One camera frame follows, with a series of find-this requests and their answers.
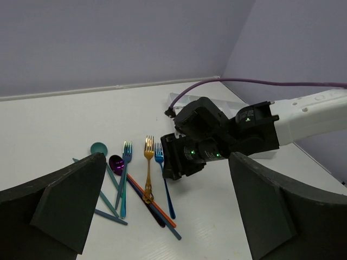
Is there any teal knife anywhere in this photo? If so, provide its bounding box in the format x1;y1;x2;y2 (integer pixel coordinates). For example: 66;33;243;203
72;158;120;218

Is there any rainbow iridescent fork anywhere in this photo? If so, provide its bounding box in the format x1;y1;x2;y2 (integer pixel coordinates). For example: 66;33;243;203
115;141;132;219

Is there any ornate gold fork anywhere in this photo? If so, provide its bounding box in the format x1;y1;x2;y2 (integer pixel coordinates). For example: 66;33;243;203
143;135;155;204

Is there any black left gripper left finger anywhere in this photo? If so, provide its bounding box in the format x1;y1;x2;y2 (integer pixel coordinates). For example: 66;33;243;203
1;153;106;259

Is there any shiny blue fork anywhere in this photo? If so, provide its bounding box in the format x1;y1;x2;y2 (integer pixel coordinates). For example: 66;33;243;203
155;142;176;219

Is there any white cutlery tray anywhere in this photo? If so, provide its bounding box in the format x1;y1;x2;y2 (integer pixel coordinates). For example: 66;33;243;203
173;95;277;160

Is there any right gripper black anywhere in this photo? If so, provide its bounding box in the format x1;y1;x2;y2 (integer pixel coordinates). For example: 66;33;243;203
160;97;236;180

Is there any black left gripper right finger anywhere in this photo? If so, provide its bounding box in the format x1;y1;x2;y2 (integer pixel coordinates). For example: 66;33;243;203
228;152;346;259

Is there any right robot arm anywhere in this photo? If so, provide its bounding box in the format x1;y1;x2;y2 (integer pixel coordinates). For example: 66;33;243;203
160;89;346;180

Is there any purple iridescent spoon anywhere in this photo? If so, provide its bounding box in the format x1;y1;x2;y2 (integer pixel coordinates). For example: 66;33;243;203
108;155;165;228

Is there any teal spoon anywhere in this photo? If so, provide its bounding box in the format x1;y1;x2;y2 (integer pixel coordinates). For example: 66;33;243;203
90;142;120;190

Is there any blue knife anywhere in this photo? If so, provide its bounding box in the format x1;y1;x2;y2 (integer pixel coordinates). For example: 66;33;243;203
94;209;128;225

